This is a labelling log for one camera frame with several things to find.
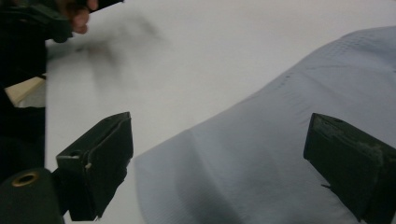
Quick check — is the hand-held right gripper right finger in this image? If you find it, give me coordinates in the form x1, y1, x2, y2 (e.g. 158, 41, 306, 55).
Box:
303, 112, 396, 224

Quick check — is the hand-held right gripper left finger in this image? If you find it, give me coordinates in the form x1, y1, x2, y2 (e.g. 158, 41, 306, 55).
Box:
55, 111, 134, 222

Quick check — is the light blue tank top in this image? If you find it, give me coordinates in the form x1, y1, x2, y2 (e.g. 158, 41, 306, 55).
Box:
134, 25, 396, 224

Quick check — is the wooden table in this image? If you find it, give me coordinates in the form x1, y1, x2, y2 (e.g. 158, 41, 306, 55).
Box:
4, 76, 48, 107

